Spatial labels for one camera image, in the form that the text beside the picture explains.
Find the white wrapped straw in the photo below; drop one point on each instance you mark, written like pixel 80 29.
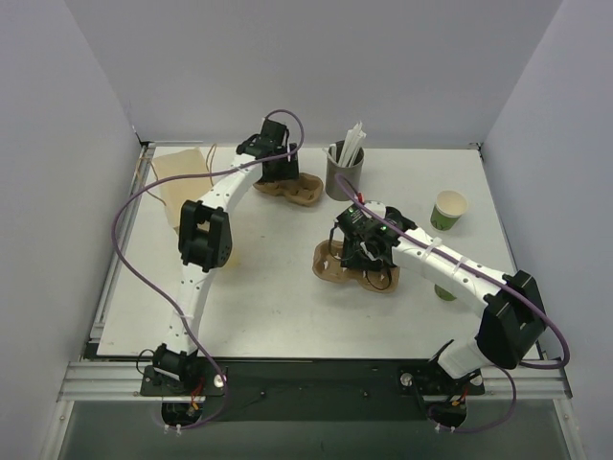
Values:
pixel 352 143

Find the brown paper bag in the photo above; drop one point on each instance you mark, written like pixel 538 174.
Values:
pixel 203 230

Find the aluminium frame rail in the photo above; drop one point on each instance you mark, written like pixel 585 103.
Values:
pixel 116 381

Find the green paper coffee cup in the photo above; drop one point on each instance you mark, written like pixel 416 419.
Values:
pixel 443 294

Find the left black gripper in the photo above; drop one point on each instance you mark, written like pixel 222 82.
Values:
pixel 280 169

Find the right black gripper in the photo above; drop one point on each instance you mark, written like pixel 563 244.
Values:
pixel 357 256

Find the brown cardboard cup carrier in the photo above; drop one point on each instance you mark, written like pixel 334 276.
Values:
pixel 304 191

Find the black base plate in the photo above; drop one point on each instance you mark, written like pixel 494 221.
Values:
pixel 307 390

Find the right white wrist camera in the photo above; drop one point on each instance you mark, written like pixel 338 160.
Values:
pixel 375 206

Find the grey straw holder cup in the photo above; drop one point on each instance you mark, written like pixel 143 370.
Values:
pixel 351 174

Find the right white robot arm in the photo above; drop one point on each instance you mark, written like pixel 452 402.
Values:
pixel 508 328

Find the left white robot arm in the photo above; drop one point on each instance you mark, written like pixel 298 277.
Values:
pixel 176 358

